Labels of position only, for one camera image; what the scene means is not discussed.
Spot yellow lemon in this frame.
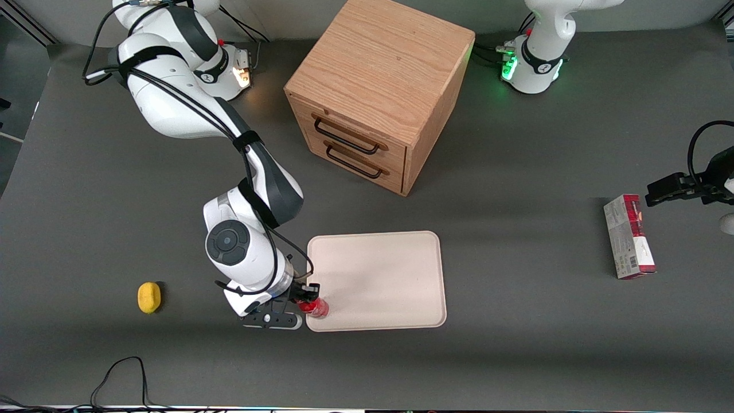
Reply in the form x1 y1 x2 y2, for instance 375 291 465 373
138 282 162 314

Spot black cables at left arm base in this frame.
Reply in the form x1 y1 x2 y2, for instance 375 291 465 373
474 11 535 68

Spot black cable on table edge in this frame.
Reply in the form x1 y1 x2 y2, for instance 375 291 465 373
0 356 173 413

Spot black lower drawer handle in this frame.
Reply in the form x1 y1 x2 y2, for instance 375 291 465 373
325 143 384 180

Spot wooden drawer cabinet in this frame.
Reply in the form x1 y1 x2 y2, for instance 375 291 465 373
284 0 476 197

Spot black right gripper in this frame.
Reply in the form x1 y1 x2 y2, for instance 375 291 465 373
240 283 321 331

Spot black cable along right arm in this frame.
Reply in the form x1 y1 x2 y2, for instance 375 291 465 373
82 0 315 297

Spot black drawer handle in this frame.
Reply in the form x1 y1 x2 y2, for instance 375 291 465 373
313 114 381 155
325 143 384 180

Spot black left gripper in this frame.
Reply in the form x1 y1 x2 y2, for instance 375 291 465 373
645 147 734 208

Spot black looped cable at left gripper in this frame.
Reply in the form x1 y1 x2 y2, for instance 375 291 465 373
688 120 734 187

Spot black upper drawer handle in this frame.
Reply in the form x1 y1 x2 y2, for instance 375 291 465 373
313 114 381 155

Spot red and white carton box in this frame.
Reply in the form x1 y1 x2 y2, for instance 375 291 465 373
603 194 658 280

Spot beige rectangular tray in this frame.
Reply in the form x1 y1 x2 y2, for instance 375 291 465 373
306 231 447 333

